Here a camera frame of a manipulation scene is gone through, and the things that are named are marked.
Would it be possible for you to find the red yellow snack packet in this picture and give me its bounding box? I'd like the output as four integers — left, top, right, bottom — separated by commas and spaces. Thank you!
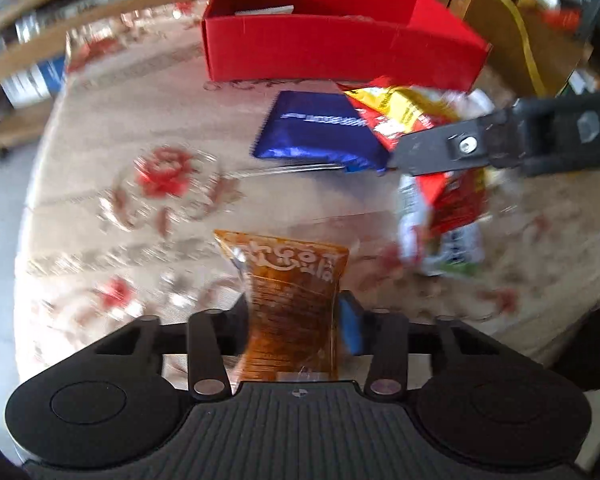
339, 78, 486, 238

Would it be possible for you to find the orange spicy snack packet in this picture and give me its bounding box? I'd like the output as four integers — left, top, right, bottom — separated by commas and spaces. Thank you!
214, 230, 349, 385

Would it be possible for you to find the blue wafer biscuit packet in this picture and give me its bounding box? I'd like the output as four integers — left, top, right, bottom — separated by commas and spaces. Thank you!
251, 90, 390, 172

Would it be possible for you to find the white green wafer packet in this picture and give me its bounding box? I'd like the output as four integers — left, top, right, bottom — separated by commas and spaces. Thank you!
396, 168, 486, 276

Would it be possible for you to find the floral table cloth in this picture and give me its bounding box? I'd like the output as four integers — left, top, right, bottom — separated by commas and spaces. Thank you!
14, 23, 600, 379

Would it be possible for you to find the red cardboard box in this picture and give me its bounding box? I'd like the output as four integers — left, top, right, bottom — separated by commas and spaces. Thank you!
202, 0, 490, 91

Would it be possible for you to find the yellow cable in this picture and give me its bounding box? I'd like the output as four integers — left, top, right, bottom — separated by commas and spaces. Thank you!
479, 0, 549, 99

